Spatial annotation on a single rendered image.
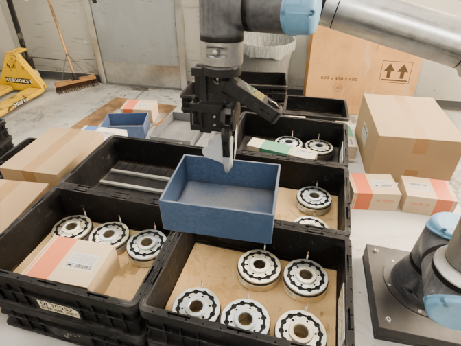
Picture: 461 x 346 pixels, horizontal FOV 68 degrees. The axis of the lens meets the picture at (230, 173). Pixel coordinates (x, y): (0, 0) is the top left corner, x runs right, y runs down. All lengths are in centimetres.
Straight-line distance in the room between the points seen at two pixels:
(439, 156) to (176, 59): 311
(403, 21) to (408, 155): 84
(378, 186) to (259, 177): 69
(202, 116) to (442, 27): 42
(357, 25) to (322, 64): 295
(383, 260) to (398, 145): 50
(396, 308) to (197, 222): 58
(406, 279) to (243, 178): 51
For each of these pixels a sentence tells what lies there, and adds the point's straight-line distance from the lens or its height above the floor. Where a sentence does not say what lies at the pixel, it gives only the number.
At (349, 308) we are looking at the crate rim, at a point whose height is 93.
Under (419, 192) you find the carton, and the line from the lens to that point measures 135.
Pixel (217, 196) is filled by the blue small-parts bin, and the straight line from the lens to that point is 71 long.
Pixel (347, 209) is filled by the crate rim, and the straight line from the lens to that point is 94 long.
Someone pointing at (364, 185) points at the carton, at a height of 77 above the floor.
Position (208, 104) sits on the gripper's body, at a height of 126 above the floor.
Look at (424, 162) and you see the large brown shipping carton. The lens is 148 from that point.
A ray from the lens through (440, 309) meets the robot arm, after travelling 82.
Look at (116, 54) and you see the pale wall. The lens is 432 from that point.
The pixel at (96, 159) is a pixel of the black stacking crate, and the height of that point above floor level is 91.
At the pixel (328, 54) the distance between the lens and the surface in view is 362.
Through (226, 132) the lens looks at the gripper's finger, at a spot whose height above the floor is 121.
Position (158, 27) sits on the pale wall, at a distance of 402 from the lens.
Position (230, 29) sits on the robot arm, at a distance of 59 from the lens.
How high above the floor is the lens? 151
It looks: 35 degrees down
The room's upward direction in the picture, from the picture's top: straight up
